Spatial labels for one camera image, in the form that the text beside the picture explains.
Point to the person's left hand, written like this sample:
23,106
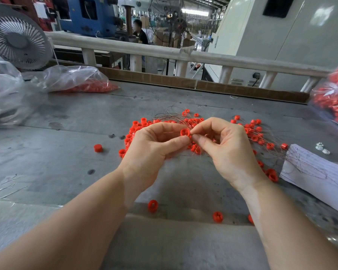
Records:
146,157

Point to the person's right hand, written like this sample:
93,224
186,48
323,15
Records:
234,154

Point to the pile of red plastic rings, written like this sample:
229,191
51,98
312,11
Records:
258,137

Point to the person's right forearm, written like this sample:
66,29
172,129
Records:
296,229

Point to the person's left forearm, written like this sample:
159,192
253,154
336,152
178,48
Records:
56,233

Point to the brown wooden board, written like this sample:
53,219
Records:
168,80

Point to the small clear plastic piece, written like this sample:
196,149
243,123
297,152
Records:
319,146
326,151

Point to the white paper sheet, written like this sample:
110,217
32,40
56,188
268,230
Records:
319,180

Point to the clear bag with red pieces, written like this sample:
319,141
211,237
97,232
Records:
76,79

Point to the white metal railing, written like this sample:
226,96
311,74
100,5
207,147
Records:
141,49

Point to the large clear bag red pieces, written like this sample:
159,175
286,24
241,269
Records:
335,97

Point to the large grey machine cabinet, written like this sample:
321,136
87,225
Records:
315,33

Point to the blue industrial machine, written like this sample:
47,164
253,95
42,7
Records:
100,17

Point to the crumpled clear plastic bag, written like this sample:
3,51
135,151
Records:
3,95

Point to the white desk fan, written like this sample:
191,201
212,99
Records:
20,39

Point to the red industrial machine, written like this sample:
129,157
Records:
18,5

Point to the black pedestal fan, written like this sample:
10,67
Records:
180,25

